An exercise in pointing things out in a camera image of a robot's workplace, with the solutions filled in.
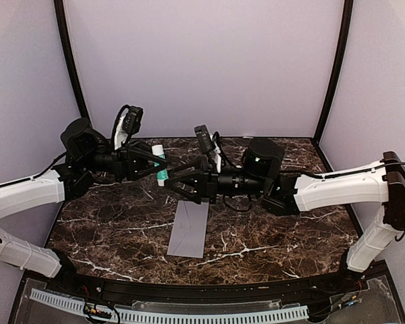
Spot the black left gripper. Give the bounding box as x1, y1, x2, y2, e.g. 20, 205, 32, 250
80, 139, 172, 182

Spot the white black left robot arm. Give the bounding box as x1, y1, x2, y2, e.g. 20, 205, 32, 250
0, 118, 167, 294

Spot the white slotted cable duct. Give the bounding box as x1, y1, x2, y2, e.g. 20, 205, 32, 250
30, 288, 309, 324

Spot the black right corner post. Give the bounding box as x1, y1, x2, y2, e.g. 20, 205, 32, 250
311, 0, 354, 146

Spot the grey paper envelope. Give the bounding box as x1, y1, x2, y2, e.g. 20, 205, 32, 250
167, 200, 209, 259

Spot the black left corner post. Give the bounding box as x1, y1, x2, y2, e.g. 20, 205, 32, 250
53, 0, 90, 119

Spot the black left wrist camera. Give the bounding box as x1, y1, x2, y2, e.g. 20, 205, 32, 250
111, 105, 143, 150

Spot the white green glue stick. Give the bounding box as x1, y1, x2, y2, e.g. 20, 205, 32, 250
151, 144, 169, 187

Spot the black corner post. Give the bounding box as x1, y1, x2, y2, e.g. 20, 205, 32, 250
53, 0, 90, 119
311, 0, 354, 146

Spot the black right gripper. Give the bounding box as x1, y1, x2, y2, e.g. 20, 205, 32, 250
164, 158, 268, 205

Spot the black front frame rail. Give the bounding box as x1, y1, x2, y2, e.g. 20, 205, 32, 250
42, 273, 368, 305

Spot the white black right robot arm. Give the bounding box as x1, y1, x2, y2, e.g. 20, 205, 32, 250
165, 138, 405, 293

